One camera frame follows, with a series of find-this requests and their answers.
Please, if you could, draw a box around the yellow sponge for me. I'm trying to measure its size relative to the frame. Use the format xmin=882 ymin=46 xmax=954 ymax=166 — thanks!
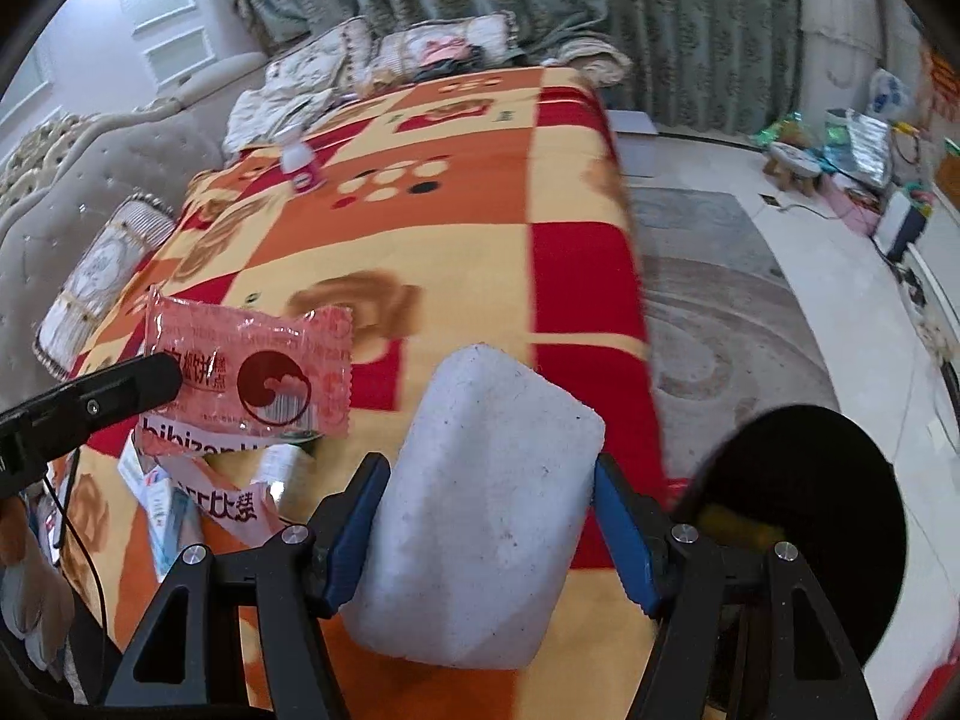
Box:
xmin=701 ymin=506 xmax=785 ymax=548

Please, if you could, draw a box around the white and blue appliance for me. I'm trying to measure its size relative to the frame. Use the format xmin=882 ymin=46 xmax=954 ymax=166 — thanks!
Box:
xmin=874 ymin=195 xmax=931 ymax=260

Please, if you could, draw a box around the small wooden stool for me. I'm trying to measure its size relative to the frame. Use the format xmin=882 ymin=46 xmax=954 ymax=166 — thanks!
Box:
xmin=763 ymin=141 xmax=822 ymax=192

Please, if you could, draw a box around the black trash bin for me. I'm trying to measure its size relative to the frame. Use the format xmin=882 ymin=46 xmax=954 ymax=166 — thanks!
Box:
xmin=667 ymin=405 xmax=905 ymax=720

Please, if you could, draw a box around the white and blue plastic bag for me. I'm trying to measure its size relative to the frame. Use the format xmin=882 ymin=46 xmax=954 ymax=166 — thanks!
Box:
xmin=866 ymin=67 xmax=916 ymax=121

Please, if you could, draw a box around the pink snack wrapper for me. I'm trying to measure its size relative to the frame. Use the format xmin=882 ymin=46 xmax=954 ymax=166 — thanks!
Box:
xmin=139 ymin=286 xmax=355 ymax=442

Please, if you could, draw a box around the teal tissue pack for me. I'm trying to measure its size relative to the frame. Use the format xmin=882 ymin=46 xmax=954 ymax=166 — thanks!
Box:
xmin=146 ymin=491 xmax=205 ymax=582

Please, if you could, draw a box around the flat white box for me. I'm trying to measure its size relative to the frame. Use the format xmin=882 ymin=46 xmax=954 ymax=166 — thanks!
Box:
xmin=604 ymin=109 xmax=657 ymax=181

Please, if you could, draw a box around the white pill bottle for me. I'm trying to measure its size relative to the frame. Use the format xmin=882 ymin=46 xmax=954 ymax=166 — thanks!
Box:
xmin=274 ymin=127 xmax=323 ymax=192

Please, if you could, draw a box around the white foam block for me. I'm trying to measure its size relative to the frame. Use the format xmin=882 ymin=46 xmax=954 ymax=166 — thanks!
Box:
xmin=341 ymin=345 xmax=607 ymax=672

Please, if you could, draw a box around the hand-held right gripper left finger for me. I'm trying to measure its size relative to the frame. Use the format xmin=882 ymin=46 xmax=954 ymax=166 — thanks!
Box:
xmin=105 ymin=452 xmax=392 ymax=720

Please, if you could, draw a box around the green patterned curtain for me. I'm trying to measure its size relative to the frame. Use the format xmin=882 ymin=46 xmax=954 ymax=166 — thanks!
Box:
xmin=210 ymin=0 xmax=803 ymax=136

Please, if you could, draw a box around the silver foil bag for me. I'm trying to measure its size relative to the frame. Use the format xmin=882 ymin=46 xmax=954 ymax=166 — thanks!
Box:
xmin=825 ymin=109 xmax=893 ymax=188

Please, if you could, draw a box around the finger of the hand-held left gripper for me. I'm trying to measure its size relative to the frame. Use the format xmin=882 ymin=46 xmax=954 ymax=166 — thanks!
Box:
xmin=0 ymin=352 xmax=185 ymax=470

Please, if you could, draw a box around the black cable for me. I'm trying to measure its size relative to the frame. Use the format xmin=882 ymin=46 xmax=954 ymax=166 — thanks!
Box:
xmin=41 ymin=457 xmax=106 ymax=623

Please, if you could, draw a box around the white lace curtain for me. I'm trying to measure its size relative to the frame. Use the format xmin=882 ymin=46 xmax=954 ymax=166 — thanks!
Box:
xmin=799 ymin=0 xmax=923 ymax=113

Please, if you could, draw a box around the embroidered cushion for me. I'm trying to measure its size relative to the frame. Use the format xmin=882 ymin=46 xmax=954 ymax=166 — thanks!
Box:
xmin=371 ymin=11 xmax=518 ymax=83
xmin=266 ymin=15 xmax=376 ymax=98

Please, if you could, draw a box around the pink cloth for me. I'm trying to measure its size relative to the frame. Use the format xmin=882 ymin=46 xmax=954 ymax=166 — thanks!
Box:
xmin=420 ymin=34 xmax=473 ymax=65

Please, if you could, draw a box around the striped bolster pillow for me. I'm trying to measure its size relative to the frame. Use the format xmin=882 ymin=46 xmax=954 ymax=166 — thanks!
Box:
xmin=34 ymin=193 xmax=177 ymax=383

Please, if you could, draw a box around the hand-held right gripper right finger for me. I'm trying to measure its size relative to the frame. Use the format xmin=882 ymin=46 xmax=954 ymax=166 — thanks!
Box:
xmin=595 ymin=452 xmax=878 ymax=720

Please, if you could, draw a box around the white and pink snack bag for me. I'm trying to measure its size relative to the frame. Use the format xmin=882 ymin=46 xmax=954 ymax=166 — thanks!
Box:
xmin=135 ymin=416 xmax=323 ymax=548

